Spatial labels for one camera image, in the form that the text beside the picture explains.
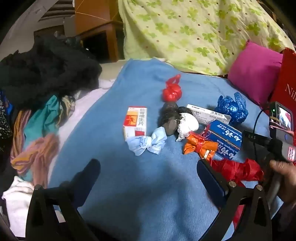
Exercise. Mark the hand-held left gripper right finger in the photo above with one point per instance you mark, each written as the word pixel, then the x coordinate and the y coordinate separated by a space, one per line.
pixel 209 179

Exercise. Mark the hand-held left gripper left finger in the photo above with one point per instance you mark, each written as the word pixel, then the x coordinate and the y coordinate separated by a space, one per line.
pixel 90 171

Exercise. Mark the red plastic mesh basket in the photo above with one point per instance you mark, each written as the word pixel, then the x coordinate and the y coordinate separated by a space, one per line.
pixel 240 170

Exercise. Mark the orange foil wrapper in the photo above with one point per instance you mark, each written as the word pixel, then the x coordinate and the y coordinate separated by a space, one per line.
pixel 198 146

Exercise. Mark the blue medicine box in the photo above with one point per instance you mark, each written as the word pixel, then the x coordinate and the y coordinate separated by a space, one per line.
pixel 225 139

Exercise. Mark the white paper ball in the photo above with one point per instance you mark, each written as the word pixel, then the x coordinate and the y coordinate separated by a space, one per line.
pixel 188 126

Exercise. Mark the light blue face mask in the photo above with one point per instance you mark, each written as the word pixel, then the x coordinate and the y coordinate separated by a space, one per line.
pixel 143 143

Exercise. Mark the blue plastic bag bundle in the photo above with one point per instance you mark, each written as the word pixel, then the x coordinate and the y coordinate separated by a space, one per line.
pixel 231 109

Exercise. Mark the white purple medicine box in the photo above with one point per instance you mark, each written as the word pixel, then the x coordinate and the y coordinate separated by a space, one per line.
pixel 208 113

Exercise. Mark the orange white medicine box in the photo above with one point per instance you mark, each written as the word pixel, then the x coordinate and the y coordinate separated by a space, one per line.
pixel 135 120

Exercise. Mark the black plastic bag bundle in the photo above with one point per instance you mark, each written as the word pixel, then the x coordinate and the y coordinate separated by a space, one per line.
pixel 167 118

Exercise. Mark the small red plastic bag bundle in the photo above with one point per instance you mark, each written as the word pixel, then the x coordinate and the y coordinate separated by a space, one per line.
pixel 171 92

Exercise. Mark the person's right forearm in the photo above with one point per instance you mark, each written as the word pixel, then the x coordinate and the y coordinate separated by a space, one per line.
pixel 286 217

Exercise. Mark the person's right hand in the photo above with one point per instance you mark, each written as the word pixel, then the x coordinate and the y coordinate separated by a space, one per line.
pixel 288 180

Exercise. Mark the pink yellow striped cloth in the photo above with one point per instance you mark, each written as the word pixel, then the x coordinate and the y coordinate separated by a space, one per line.
pixel 41 150

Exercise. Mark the blue blanket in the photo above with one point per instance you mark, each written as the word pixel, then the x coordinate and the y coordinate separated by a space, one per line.
pixel 138 197

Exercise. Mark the red paper bag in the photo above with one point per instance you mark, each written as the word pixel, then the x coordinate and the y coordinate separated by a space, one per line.
pixel 288 78

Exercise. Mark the pale bed sheet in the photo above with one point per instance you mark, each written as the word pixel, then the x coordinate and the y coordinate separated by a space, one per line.
pixel 87 104

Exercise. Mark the teal cloth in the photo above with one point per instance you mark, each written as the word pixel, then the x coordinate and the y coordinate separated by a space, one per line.
pixel 39 125

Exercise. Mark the magenta pillow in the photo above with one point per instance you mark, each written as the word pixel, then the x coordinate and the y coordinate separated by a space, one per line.
pixel 254 69

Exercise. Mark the black white dotted cloth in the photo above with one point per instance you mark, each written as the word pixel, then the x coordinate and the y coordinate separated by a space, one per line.
pixel 4 115

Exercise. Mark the black clothing pile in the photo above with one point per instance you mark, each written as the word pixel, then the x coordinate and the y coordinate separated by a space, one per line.
pixel 46 69

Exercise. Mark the green clover print quilt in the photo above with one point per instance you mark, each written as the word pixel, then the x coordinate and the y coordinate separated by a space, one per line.
pixel 185 27

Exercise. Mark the orange wooden cabinet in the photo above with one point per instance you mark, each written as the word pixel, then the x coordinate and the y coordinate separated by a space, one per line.
pixel 92 14

